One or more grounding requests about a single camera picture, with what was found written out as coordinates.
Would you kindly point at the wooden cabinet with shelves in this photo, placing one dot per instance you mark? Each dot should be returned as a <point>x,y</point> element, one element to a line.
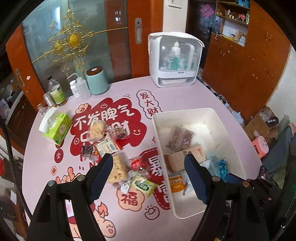
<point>248,75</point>

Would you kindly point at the orange white snack packet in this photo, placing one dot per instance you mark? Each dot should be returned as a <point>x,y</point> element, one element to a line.
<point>176,182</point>

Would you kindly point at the puffed rice bar packet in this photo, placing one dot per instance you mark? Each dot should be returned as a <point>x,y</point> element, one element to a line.
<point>119,170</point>

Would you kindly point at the clear bottle with green label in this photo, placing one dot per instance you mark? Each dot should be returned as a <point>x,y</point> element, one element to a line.
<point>56,91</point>

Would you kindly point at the pink plastic stool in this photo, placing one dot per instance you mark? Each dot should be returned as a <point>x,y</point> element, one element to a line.
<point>260,146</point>

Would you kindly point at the green tissue box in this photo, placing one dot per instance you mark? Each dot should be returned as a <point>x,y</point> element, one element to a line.
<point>55,126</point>

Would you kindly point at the clear brown snack packet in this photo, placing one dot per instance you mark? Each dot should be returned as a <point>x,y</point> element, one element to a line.
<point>180,139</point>

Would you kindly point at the teal canister with brown lid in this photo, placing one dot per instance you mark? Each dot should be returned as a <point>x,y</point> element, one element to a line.
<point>97,80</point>

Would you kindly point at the white plastic storage bin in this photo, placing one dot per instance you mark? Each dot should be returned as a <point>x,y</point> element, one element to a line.
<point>193,131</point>

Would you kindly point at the small white pill bottle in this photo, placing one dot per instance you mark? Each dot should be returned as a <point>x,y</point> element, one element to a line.
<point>74,89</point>

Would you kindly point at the glass sliding door gold ornament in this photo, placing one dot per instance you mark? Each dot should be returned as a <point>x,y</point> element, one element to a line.
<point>58,38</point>

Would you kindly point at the blue white candy packet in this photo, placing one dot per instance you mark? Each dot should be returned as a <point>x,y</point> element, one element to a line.
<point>223,167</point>

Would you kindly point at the white squeeze bottle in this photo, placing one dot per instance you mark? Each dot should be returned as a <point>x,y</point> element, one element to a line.
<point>82,86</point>

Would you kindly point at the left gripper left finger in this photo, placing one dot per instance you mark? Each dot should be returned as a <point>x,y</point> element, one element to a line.
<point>97,177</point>

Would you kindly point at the small metal can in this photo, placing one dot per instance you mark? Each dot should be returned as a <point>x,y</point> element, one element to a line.
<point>49,100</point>

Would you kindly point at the pink printed table mat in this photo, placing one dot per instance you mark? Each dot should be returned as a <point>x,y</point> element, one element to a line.
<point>134,121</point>

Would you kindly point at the green yellow snack packet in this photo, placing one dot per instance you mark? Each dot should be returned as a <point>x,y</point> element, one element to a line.
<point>144,185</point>

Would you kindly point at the brown paper biscuit packet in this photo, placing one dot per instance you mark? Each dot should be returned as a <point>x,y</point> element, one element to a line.
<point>175,161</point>

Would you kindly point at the red jujube snack packet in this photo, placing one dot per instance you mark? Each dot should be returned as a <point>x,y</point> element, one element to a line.
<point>138,167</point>

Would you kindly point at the white barcode biscuit packet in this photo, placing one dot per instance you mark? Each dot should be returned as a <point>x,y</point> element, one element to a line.
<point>108,146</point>

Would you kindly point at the round rice cracker packet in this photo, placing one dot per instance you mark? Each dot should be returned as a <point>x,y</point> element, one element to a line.
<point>97,130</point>

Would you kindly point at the white grey snack packet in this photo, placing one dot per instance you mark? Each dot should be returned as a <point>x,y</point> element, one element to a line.
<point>212,165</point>

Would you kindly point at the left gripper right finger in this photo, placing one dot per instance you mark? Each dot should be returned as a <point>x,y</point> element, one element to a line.
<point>200,178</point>

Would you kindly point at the dark nut snack packet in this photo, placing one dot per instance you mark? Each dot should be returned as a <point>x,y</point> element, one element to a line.
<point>86,150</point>

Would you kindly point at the cardboard box on floor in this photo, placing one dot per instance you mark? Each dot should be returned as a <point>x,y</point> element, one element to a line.
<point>264,123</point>

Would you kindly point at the white cosmetics organizer case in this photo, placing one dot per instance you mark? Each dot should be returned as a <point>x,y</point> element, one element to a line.
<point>174,58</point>

